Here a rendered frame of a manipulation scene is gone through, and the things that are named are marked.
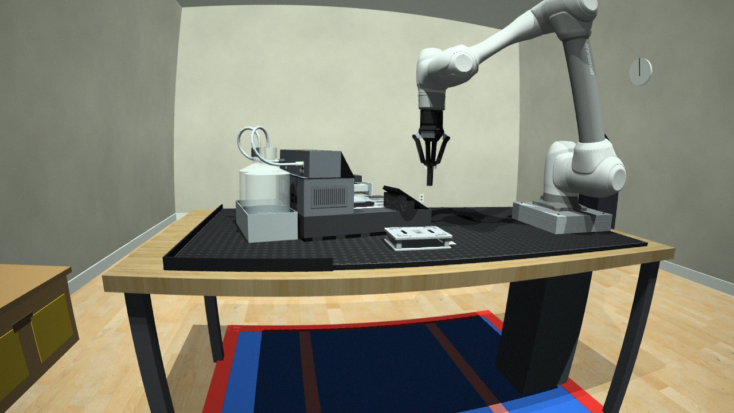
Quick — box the white plastic bottle with black cap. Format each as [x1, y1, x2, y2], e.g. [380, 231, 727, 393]
[239, 148, 260, 207]

